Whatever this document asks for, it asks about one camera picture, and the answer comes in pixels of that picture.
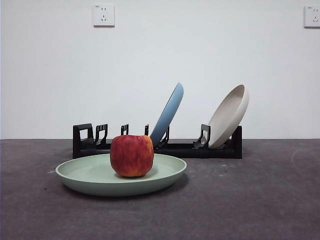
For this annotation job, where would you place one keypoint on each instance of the white wall socket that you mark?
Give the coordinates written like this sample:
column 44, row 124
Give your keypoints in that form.
column 312, row 16
column 103, row 15

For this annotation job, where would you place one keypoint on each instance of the blue plate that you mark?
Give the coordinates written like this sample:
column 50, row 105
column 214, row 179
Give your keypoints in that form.
column 167, row 112

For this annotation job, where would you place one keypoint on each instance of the beige plate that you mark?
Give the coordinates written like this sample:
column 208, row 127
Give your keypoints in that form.
column 227, row 117

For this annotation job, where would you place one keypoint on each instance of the green plate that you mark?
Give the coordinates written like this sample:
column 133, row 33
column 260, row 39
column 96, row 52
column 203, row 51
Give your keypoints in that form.
column 87, row 178

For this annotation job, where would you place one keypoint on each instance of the black plate rack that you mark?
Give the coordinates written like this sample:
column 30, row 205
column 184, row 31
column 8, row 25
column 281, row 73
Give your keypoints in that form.
column 212, row 152

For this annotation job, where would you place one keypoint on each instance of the red apple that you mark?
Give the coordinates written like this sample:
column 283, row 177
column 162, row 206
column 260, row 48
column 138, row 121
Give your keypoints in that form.
column 132, row 156

